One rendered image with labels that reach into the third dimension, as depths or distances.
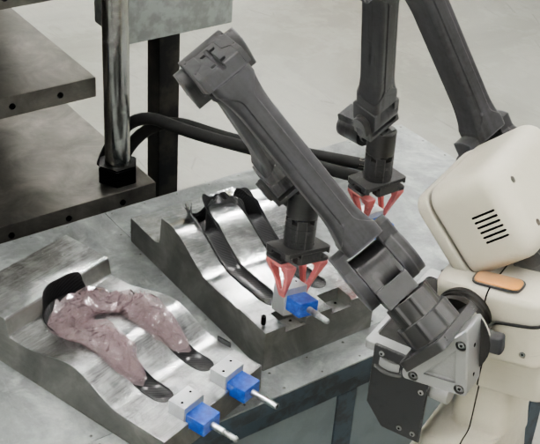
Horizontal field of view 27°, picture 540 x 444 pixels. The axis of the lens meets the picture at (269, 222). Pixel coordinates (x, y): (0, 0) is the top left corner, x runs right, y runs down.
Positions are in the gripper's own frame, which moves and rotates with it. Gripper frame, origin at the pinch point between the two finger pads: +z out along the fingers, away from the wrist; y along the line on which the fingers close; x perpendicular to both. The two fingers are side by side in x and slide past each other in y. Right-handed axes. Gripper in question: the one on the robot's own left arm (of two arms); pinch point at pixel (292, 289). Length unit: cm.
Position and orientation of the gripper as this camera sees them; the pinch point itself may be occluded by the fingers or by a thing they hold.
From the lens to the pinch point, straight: 202.8
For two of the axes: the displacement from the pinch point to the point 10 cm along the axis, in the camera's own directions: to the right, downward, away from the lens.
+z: -1.0, 9.2, 3.8
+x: 6.0, 3.6, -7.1
